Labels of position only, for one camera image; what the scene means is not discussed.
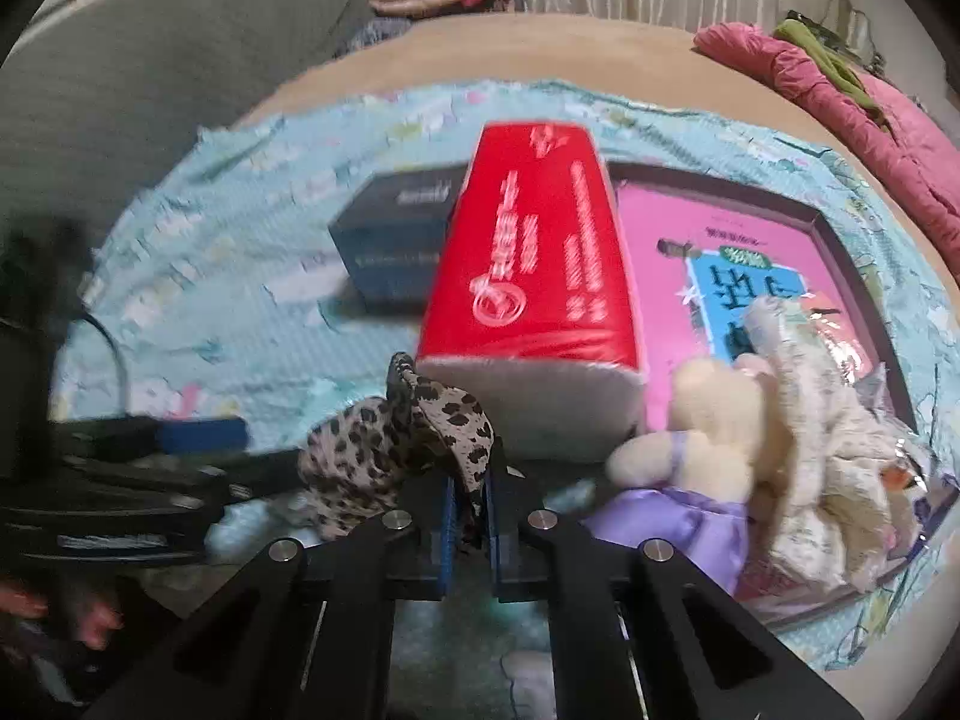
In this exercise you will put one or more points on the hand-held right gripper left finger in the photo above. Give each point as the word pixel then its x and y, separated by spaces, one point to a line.
pixel 448 532

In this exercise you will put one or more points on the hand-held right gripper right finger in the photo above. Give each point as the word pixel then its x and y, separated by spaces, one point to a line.
pixel 491 532

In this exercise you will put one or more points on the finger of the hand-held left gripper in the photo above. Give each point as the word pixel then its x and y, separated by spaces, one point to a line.
pixel 202 433
pixel 112 517

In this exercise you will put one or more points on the leopard print cloth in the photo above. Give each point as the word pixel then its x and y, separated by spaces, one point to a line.
pixel 375 450

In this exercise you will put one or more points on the cream teddy bear purple dress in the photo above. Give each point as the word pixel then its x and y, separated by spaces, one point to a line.
pixel 705 420

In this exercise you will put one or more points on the dark box with pink print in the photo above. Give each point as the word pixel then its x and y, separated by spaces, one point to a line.
pixel 660 255

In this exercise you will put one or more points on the pale green wipes pack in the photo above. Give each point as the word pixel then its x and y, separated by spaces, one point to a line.
pixel 802 405

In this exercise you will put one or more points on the person's left hand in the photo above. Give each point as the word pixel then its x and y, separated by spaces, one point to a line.
pixel 26 604

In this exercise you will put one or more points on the light blue cartoon printed blanket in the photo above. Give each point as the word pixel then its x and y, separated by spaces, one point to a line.
pixel 225 240

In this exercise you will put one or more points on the grey quilted headboard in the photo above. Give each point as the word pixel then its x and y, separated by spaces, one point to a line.
pixel 150 90

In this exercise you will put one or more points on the black box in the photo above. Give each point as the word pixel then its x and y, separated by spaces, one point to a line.
pixel 390 240

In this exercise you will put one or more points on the red tissue pack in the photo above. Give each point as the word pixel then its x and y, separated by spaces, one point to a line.
pixel 525 255

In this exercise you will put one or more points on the dark floral cloth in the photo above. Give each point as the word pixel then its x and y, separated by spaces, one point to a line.
pixel 379 34

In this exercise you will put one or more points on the bed with beige sheet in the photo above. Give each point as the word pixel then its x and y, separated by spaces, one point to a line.
pixel 562 52

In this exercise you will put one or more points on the pink duvet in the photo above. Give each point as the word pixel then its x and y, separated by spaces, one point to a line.
pixel 862 120

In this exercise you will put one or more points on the green garment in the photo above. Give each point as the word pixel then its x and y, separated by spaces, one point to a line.
pixel 810 41

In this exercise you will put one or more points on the wavy framed mirror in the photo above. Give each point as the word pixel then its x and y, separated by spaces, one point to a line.
pixel 847 19

